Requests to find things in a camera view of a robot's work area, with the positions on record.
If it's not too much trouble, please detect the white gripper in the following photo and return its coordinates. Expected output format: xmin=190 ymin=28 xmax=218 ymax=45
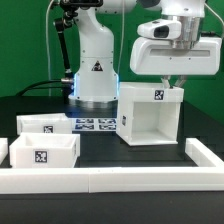
xmin=130 ymin=37 xmax=221 ymax=89

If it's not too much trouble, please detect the white drawer cabinet box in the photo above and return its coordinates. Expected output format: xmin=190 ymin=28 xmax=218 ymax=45
xmin=116 ymin=82 xmax=184 ymax=146

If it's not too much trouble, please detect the white front drawer tray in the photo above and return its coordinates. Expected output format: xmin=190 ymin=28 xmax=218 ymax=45
xmin=9 ymin=133 xmax=80 ymax=168

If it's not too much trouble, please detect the white drawer tray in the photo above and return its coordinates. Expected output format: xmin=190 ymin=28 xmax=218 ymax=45
xmin=9 ymin=133 xmax=80 ymax=168
xmin=16 ymin=113 xmax=72 ymax=135

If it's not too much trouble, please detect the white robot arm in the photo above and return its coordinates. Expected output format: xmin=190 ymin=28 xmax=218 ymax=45
xmin=69 ymin=0 xmax=222 ymax=103

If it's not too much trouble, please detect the white rear drawer tray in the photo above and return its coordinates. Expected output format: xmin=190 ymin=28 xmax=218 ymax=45
xmin=16 ymin=113 xmax=72 ymax=135

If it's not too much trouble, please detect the white right fence bar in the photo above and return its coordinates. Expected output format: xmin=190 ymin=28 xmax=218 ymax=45
xmin=185 ymin=138 xmax=224 ymax=168

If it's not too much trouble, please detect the white fence bar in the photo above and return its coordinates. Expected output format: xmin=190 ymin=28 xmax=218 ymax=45
xmin=0 ymin=167 xmax=224 ymax=194
xmin=185 ymin=138 xmax=224 ymax=168
xmin=0 ymin=138 xmax=8 ymax=165

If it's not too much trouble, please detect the white front fence bar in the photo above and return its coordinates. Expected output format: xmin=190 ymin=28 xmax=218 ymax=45
xmin=0 ymin=167 xmax=224 ymax=194

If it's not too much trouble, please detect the marker tag sheet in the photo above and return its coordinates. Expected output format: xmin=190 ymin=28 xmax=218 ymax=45
xmin=71 ymin=118 xmax=116 ymax=131

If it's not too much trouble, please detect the white left fence bar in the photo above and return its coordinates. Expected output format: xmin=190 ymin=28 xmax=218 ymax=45
xmin=0 ymin=138 xmax=8 ymax=165

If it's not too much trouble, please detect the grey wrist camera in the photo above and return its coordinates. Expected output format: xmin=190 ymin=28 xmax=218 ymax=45
xmin=137 ymin=19 xmax=182 ymax=40

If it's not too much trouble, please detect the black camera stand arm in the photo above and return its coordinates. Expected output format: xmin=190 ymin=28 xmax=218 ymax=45
xmin=54 ymin=0 xmax=103 ymax=78

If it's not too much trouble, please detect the grey thin cable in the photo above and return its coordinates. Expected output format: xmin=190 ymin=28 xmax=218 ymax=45
xmin=45 ymin=0 xmax=56 ymax=98

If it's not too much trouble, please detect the black cable bundle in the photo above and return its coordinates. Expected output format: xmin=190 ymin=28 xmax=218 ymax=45
xmin=14 ymin=77 xmax=75 ymax=98

